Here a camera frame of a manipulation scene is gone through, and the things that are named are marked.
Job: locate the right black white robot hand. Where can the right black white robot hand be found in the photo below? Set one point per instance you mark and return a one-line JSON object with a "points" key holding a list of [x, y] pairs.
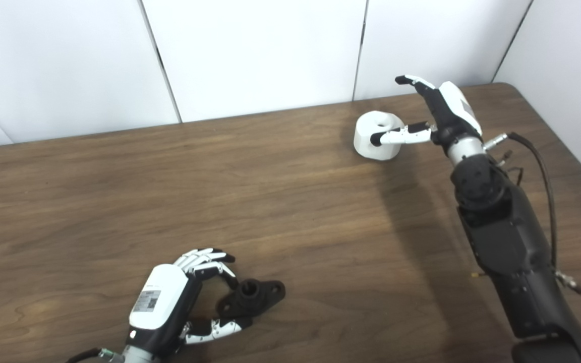
{"points": [[447, 113]]}

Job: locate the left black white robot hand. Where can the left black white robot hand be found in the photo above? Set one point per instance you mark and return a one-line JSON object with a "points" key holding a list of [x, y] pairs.
{"points": [[162, 297]]}

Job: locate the round white plastic piece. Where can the round white plastic piece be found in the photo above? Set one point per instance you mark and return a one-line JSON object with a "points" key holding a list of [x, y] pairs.
{"points": [[371, 126]]}

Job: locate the black plastic holder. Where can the black plastic holder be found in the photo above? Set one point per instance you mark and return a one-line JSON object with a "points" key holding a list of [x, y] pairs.
{"points": [[263, 295]]}

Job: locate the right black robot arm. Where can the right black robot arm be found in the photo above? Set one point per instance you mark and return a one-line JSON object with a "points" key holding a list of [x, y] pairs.
{"points": [[507, 242]]}

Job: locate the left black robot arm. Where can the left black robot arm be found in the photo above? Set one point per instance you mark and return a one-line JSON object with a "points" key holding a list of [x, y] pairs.
{"points": [[131, 356]]}

